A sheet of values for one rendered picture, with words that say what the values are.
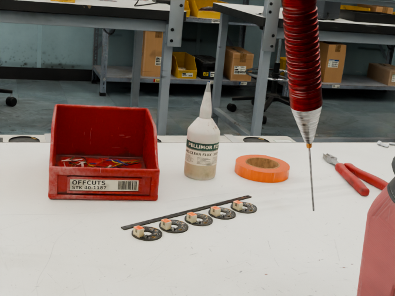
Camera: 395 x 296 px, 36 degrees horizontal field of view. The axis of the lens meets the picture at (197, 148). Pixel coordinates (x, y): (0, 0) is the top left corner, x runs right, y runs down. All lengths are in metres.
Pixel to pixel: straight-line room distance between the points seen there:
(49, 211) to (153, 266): 0.13
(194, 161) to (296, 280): 0.21
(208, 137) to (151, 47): 3.76
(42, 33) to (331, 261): 4.27
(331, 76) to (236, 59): 0.84
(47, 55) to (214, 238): 4.24
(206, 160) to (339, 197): 0.14
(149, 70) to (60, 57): 0.72
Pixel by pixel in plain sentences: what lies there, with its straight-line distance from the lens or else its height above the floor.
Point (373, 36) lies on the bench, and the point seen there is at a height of 0.69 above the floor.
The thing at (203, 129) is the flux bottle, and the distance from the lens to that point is 0.61.
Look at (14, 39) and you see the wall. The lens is 4.68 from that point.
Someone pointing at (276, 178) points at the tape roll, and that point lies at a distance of 0.65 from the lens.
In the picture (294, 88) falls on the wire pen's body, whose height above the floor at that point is 0.93.
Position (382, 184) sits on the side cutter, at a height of 0.76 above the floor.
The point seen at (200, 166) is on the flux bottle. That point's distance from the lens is 0.62.
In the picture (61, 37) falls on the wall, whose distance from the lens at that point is 4.69.
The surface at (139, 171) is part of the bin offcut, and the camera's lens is 0.55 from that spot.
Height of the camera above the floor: 0.97
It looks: 17 degrees down
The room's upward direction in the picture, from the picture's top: 6 degrees clockwise
